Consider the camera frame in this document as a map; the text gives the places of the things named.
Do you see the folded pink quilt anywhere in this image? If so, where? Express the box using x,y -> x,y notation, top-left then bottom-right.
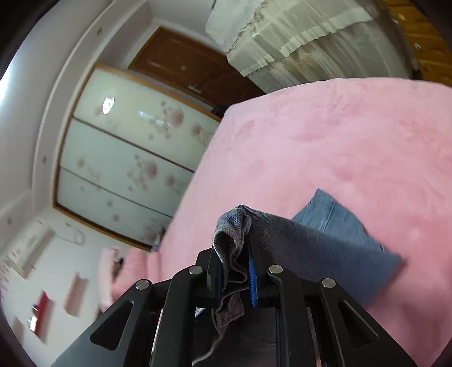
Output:
97,247 -> 159,313

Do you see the brown wooden door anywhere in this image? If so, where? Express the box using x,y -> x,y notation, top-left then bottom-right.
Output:
129,27 -> 265,110

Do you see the blue denim jacket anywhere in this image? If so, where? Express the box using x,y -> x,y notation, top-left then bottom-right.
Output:
192,189 -> 405,367

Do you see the floral sliding-door wardrobe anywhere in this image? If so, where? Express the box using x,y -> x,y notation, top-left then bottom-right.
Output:
53,64 -> 223,252

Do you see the red wall shelf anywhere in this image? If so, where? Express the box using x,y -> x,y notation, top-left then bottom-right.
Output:
28,291 -> 53,334

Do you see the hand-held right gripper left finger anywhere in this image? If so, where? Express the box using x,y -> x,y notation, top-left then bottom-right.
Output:
51,247 -> 227,367

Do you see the wooden drawer cabinet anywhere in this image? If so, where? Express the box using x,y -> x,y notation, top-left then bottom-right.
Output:
383,0 -> 452,87

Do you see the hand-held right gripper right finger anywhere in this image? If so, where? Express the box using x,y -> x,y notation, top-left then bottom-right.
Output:
244,235 -> 419,367

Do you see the pink wall shelf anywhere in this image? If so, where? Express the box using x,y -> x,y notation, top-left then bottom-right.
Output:
65,272 -> 89,318

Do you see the pink fleece bed sheet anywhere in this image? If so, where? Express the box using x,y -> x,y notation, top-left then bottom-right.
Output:
146,78 -> 452,367

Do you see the white air conditioner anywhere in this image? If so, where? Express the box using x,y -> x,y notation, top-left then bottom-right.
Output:
0,220 -> 55,279

